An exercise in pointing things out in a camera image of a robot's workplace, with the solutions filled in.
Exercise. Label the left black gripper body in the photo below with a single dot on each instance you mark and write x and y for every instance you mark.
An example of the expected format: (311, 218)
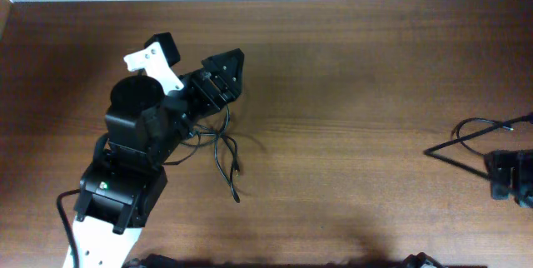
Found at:
(196, 103)

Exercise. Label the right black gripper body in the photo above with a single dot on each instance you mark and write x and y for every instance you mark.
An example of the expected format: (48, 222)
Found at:
(521, 161)

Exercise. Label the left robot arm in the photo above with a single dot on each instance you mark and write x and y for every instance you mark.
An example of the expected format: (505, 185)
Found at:
(152, 112)

